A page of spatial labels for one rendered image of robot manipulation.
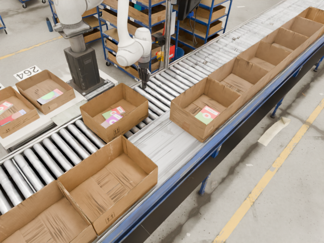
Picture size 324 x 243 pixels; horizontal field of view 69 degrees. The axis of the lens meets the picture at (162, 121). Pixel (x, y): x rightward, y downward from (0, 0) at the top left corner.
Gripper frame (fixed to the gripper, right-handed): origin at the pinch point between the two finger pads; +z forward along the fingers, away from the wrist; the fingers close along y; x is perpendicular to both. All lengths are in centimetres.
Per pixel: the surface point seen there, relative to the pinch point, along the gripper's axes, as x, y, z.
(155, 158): 33, -45, 12
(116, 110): 18.5, 12.1, 22.3
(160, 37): -48, 30, -8
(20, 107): 69, 67, 24
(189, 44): -167, 85, 65
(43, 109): 58, 47, 18
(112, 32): -84, 154, 45
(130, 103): 4.2, 11.9, 23.6
